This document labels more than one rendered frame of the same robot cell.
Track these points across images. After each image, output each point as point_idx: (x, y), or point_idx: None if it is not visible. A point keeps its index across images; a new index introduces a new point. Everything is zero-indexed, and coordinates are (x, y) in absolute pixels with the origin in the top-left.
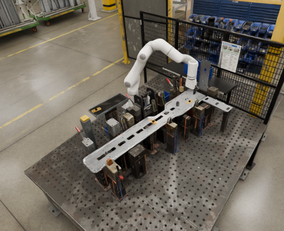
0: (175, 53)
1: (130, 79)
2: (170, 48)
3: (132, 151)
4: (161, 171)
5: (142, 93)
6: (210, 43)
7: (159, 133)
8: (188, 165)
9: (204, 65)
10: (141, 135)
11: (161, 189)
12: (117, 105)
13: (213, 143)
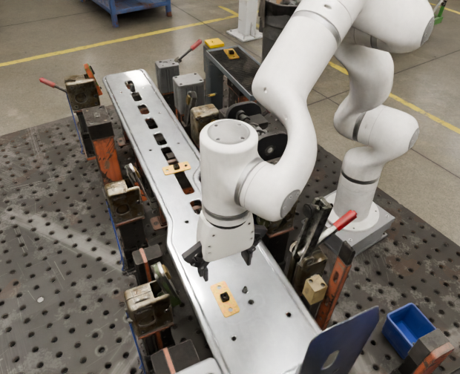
0: (274, 44)
1: (343, 100)
2: (299, 10)
3: (99, 110)
4: (93, 220)
5: (453, 276)
6: None
7: None
8: (65, 277)
9: (347, 338)
10: (141, 137)
11: (55, 206)
12: (231, 79)
13: None
